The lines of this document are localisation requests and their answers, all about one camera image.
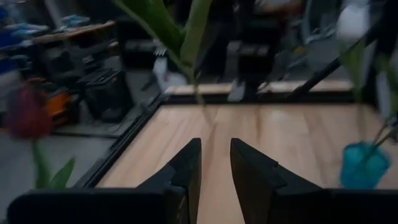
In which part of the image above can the wooden workbench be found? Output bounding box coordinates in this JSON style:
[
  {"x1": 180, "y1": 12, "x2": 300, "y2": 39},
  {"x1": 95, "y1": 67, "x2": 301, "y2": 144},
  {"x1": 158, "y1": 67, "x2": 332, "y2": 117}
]
[{"x1": 30, "y1": 20, "x2": 116, "y2": 47}]

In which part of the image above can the dark red artificial tulip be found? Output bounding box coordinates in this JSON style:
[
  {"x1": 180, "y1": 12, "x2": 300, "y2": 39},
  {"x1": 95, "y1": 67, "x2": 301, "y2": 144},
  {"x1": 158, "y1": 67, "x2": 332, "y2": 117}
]
[{"x1": 4, "y1": 83, "x2": 76, "y2": 190}]

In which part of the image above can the blue embossed glass vase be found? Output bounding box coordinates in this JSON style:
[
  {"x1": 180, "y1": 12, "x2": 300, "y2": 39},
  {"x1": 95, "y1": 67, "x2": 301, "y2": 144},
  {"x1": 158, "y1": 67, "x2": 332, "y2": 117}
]
[{"x1": 340, "y1": 141, "x2": 391, "y2": 190}]

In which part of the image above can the black storage case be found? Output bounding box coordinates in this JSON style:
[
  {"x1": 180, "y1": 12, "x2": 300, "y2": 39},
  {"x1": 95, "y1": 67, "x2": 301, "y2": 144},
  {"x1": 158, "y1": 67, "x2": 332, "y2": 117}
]
[{"x1": 76, "y1": 67, "x2": 135, "y2": 123}]

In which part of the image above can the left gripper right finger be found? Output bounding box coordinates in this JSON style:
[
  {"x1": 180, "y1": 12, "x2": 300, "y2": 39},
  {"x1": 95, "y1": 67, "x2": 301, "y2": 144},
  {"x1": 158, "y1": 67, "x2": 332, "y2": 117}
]
[{"x1": 230, "y1": 138, "x2": 331, "y2": 224}]

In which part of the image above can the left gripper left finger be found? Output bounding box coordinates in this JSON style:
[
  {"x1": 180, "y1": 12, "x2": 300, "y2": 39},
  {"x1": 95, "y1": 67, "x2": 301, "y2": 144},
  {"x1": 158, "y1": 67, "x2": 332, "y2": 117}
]
[{"x1": 136, "y1": 138, "x2": 203, "y2": 224}]

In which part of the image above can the orange equipment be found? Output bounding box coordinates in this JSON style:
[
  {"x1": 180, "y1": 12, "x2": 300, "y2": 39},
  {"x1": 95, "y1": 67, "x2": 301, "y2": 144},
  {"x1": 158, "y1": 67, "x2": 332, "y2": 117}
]
[{"x1": 26, "y1": 77, "x2": 75, "y2": 127}]

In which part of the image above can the silver mounting bracket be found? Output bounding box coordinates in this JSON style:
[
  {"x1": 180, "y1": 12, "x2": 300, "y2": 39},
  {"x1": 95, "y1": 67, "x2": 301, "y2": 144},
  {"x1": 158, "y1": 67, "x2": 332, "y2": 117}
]
[{"x1": 228, "y1": 80, "x2": 247, "y2": 102}]

